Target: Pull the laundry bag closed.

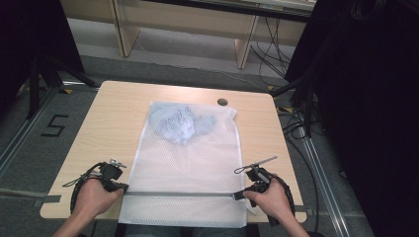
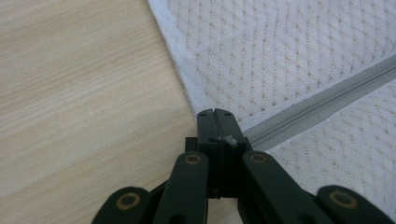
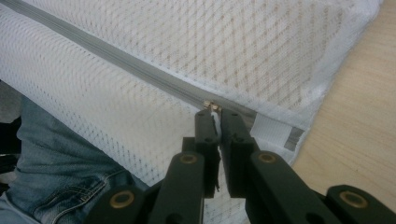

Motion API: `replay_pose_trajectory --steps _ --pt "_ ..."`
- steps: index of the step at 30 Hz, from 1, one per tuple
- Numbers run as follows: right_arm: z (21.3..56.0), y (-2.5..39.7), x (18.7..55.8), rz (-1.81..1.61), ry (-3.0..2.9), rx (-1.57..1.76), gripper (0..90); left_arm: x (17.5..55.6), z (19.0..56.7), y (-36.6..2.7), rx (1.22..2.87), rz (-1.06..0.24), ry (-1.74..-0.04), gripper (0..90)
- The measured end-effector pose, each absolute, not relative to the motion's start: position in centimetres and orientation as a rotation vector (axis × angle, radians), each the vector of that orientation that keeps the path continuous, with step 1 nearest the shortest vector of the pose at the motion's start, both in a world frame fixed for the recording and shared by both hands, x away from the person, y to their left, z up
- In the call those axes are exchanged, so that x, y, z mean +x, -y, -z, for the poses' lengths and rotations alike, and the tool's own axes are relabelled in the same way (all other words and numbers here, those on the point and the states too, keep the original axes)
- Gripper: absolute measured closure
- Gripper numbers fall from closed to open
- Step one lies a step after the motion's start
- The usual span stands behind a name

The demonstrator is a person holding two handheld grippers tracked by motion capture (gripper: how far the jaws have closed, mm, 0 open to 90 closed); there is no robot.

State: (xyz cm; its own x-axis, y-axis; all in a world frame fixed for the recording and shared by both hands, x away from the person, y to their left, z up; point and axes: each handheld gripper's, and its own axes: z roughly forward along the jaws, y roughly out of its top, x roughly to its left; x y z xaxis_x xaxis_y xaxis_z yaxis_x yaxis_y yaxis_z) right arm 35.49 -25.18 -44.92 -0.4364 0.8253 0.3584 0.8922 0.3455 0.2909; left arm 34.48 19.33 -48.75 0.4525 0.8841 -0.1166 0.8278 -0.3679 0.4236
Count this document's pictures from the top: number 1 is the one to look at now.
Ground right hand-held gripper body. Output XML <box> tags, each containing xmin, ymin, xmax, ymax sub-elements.
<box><xmin>234</xmin><ymin>155</ymin><xmax>280</xmax><ymax>198</ymax></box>

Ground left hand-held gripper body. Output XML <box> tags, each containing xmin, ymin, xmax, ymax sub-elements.
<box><xmin>98</xmin><ymin>158</ymin><xmax>128</xmax><ymax>193</ymax></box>

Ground white mesh laundry bag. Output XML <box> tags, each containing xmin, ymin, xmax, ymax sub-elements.
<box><xmin>118</xmin><ymin>100</ymin><xmax>249</xmax><ymax>229</ymax></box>

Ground person's right hand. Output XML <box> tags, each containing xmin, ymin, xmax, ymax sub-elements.
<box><xmin>243</xmin><ymin>179</ymin><xmax>294</xmax><ymax>222</ymax></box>

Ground person's left hand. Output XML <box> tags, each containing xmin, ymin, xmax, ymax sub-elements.
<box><xmin>72</xmin><ymin>177</ymin><xmax>125</xmax><ymax>221</ymax></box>

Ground light blue garment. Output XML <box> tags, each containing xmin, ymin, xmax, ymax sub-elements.
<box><xmin>148</xmin><ymin>102</ymin><xmax>218</xmax><ymax>146</ymax></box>

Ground black metal stand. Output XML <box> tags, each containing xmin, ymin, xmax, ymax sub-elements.
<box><xmin>271</xmin><ymin>76</ymin><xmax>318</xmax><ymax>138</ymax></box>
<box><xmin>25</xmin><ymin>53</ymin><xmax>101</xmax><ymax>120</ymax></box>

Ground black curtain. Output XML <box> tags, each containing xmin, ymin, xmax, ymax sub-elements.
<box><xmin>284</xmin><ymin>0</ymin><xmax>419</xmax><ymax>237</ymax></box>
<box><xmin>0</xmin><ymin>0</ymin><xmax>85</xmax><ymax>115</ymax></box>

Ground wooden shelf unit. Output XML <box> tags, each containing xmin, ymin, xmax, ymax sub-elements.
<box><xmin>60</xmin><ymin>0</ymin><xmax>318</xmax><ymax>70</ymax></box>

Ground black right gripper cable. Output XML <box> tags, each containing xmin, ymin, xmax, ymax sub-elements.
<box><xmin>268</xmin><ymin>172</ymin><xmax>296</xmax><ymax>219</ymax></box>

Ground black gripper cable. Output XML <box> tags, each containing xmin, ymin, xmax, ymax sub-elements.
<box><xmin>268</xmin><ymin>172</ymin><xmax>296</xmax><ymax>219</ymax></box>
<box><xmin>62</xmin><ymin>161</ymin><xmax>107</xmax><ymax>215</ymax></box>

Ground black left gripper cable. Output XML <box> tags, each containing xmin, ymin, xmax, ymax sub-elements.
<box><xmin>62</xmin><ymin>161</ymin><xmax>107</xmax><ymax>215</ymax></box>

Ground black floor cable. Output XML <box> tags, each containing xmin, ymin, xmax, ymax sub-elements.
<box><xmin>278</xmin><ymin>105</ymin><xmax>322</xmax><ymax>233</ymax></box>

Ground metal floor rail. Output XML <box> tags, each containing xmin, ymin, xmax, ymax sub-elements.
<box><xmin>297</xmin><ymin>125</ymin><xmax>351</xmax><ymax>237</ymax></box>
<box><xmin>0</xmin><ymin>84</ymin><xmax>57</xmax><ymax>177</ymax></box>

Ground bundle of black floor cables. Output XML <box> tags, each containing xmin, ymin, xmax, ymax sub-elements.
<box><xmin>249</xmin><ymin>16</ymin><xmax>294</xmax><ymax>79</ymax></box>

